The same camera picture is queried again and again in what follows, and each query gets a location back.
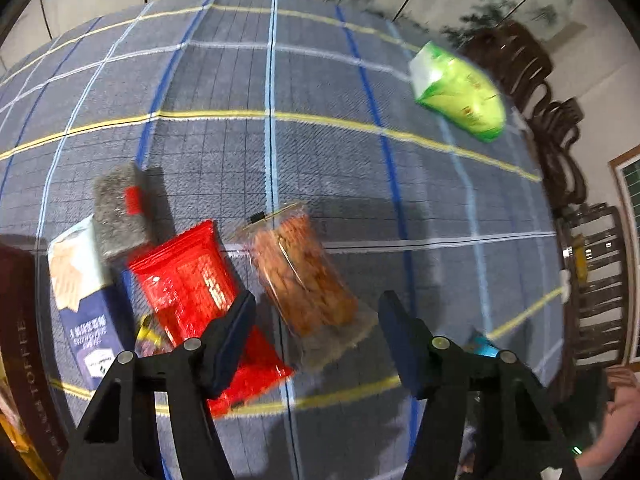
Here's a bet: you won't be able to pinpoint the person's right hand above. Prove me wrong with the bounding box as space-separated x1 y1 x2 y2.
576 365 639 479

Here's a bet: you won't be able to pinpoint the blue white cracker pack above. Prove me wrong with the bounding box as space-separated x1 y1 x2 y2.
48 216 134 390

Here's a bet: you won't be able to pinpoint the blue plaid tablecloth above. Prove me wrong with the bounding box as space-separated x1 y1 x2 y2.
0 0 569 480

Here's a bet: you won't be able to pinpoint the blue cookie wrapper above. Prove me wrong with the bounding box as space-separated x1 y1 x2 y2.
464 330 500 358

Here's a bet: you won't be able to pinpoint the dark wooden chair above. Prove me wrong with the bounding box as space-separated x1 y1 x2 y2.
461 21 588 217
553 203 630 400

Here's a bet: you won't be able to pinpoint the green tissue pack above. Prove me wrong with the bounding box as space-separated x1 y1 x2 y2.
409 41 506 143

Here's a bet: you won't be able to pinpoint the gold red tin box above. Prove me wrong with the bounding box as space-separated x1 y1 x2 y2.
1 245 68 478

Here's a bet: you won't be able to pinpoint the yellow candy wrapper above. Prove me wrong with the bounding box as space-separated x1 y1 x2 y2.
134 313 174 358

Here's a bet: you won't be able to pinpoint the clear bag brown nuts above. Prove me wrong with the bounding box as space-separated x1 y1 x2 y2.
233 202 378 370

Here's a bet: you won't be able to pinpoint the red snack pack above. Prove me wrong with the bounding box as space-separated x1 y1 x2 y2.
128 219 293 417

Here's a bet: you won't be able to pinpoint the grey sesame bar pack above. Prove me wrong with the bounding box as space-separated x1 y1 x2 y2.
93 162 154 264

